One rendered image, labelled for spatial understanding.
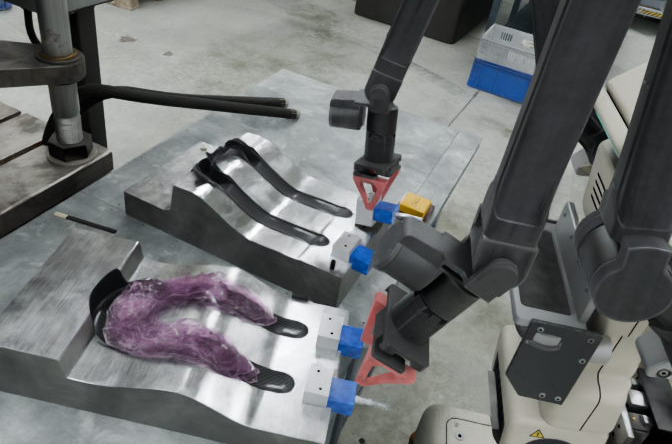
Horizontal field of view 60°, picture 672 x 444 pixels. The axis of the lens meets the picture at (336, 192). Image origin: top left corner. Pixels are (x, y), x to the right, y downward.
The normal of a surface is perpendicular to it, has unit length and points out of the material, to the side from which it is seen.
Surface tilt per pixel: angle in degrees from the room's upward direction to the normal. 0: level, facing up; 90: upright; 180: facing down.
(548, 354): 90
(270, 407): 0
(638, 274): 90
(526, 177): 89
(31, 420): 0
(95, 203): 0
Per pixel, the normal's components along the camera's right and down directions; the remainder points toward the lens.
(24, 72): 0.45, 0.57
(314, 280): -0.43, 0.47
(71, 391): -0.15, 0.55
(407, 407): 0.15, -0.80
